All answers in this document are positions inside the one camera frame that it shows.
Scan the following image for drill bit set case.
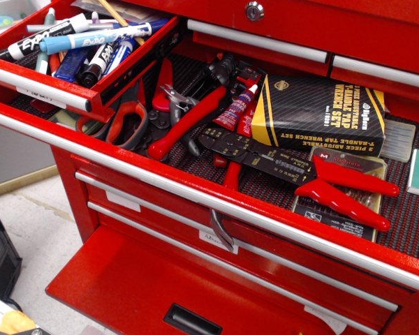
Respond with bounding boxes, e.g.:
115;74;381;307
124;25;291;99
293;147;387;242

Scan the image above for clear plastic bit case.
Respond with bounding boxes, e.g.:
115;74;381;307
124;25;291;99
380;119;416;163

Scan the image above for small red upper drawer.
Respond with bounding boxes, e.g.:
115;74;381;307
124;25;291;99
0;1;182;122

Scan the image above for large red open drawer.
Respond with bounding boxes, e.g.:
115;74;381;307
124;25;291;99
0;59;419;292

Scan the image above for light blue Expo marker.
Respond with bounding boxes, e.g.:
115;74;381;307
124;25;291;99
39;23;153;55

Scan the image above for blue plastic case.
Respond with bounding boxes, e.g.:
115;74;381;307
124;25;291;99
54;47;89;82

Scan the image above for silver grey pen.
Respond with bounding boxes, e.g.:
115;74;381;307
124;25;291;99
26;22;115;34

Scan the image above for black red crimping tool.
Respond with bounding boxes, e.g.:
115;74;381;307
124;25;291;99
207;52;266;88

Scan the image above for silver chest key lock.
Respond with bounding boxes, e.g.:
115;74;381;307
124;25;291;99
245;1;265;22

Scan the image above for teal capped marker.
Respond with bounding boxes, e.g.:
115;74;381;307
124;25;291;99
36;8;55;75

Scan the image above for wooden stick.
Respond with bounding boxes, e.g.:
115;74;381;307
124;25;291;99
98;0;145;46

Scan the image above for red lower open drawer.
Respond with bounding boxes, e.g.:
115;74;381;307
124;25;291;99
46;226;331;334

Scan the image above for dark blue Expo marker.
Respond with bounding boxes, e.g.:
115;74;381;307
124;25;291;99
128;18;169;34

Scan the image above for black yellow tap wrench box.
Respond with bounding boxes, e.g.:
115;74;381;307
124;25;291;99
251;75;385;157

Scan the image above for red marker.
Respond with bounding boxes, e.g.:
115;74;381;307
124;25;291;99
48;54;61;76

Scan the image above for red handled pliers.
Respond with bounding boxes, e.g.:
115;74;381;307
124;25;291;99
147;52;231;161

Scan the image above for red handled flush cutters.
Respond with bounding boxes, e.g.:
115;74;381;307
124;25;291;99
152;59;199;126

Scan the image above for black wire stripper red handles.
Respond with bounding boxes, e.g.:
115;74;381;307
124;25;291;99
198;128;399;232

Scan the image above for red grey scissors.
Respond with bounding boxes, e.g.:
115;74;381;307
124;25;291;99
75;78;149;151

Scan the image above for blue marker with white label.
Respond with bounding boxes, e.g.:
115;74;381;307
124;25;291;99
103;38;135;76

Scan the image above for red metal tool chest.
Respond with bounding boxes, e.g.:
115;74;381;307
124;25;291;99
0;1;419;334

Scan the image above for black Expo marker upright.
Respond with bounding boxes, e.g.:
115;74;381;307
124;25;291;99
80;42;118;88

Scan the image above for red threadlocker glue tube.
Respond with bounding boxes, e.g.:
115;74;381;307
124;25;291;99
212;84;258;131

